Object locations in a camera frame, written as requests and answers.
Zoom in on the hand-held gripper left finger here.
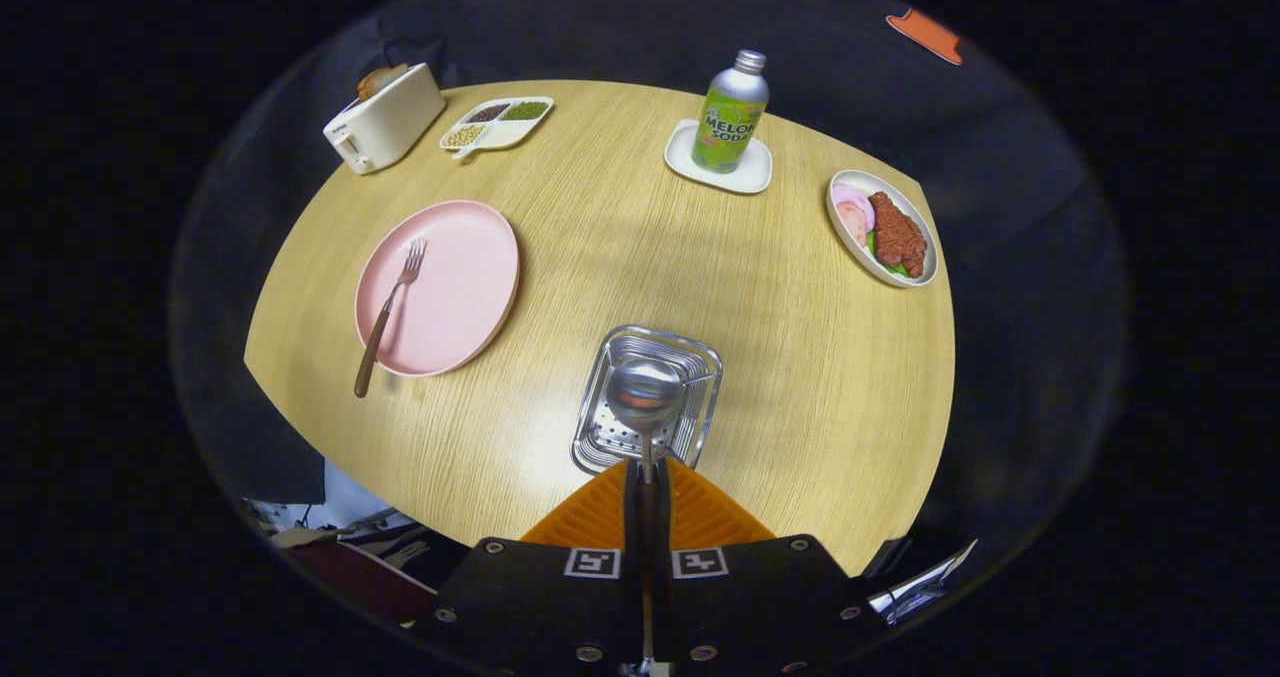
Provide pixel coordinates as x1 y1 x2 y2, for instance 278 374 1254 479
432 457 646 673

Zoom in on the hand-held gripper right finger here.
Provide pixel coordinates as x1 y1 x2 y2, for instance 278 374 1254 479
655 457 891 673

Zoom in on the wooden handled metal spoon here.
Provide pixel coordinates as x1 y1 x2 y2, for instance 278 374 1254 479
606 357 687 663

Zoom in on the wooden handled metal fork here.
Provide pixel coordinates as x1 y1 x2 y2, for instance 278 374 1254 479
353 237 429 399

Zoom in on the dark red object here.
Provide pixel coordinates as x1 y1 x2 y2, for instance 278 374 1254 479
285 540 436 626

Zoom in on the pink round plate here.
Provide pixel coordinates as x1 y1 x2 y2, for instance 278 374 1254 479
354 200 521 378

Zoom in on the white oval plate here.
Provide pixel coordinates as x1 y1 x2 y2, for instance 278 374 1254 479
826 169 939 289

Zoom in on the green lettuce leaf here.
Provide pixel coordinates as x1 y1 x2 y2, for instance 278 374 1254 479
866 232 911 278

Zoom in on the brown grilled meat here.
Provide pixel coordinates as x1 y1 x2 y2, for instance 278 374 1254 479
868 191 929 279

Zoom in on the white square coaster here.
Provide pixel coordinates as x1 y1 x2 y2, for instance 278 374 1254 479
664 119 774 195

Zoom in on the white divided bean dish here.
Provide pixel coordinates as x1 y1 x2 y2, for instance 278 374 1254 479
439 96 555 162

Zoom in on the green soda bottle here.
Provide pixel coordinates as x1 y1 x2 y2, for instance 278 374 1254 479
690 49 771 175

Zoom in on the cream toaster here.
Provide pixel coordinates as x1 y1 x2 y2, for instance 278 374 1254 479
322 63 447 176

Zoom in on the brown toast slice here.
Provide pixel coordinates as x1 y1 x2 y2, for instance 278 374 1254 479
357 63 411 101

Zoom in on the black backdrop cloth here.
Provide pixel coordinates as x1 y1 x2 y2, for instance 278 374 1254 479
170 0 1131 598

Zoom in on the metal wire basket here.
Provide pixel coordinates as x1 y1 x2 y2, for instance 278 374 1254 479
571 324 724 476

